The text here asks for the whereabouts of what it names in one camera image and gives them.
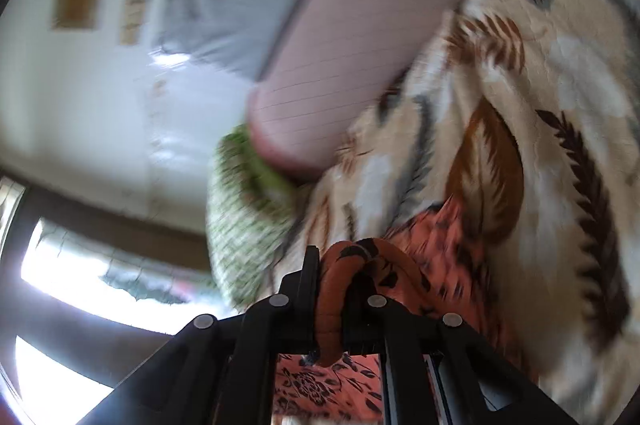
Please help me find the orange black floral garment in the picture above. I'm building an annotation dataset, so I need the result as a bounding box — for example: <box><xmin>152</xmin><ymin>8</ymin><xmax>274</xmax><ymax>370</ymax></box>
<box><xmin>273</xmin><ymin>197</ymin><xmax>533</xmax><ymax>424</ymax></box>

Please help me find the stained glass window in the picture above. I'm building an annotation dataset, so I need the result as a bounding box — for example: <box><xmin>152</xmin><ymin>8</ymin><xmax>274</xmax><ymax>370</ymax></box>
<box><xmin>1</xmin><ymin>176</ymin><xmax>229</xmax><ymax>424</ymax></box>

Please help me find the green white checkered pillow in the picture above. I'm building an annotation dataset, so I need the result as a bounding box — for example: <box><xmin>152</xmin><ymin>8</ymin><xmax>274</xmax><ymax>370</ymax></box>
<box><xmin>205</xmin><ymin>124</ymin><xmax>309</xmax><ymax>310</ymax></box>

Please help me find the leaf-patterned beige bedspread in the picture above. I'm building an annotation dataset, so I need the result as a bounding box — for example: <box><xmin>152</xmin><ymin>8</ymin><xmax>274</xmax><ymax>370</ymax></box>
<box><xmin>264</xmin><ymin>0</ymin><xmax>639</xmax><ymax>424</ymax></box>

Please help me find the pink cylindrical bolster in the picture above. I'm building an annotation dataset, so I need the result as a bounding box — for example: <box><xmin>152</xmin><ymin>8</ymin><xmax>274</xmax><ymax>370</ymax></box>
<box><xmin>247</xmin><ymin>0</ymin><xmax>460</xmax><ymax>179</ymax></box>

